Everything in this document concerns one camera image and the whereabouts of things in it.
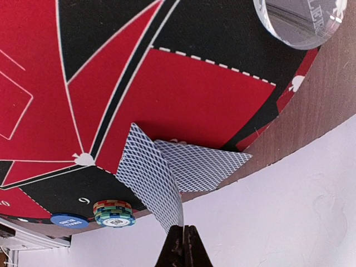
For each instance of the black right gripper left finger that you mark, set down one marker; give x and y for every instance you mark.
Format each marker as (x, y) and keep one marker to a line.
(172, 254)

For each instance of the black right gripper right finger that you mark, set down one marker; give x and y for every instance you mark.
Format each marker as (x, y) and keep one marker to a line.
(194, 251)

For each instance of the poker chip stack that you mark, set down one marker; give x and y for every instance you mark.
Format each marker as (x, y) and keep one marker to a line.
(113, 213)

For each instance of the dealt card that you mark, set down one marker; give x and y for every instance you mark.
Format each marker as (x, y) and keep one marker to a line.
(197, 168)

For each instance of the blue small blind button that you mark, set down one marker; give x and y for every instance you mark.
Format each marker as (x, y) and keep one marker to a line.
(70, 221)

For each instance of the black round dealer puck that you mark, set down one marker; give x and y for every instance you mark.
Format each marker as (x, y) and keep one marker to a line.
(301, 24)

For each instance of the red black poker mat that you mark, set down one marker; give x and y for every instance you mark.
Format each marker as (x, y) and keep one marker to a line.
(76, 74)

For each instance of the aluminium front table rail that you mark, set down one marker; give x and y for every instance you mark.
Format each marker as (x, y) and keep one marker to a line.
(30, 240)

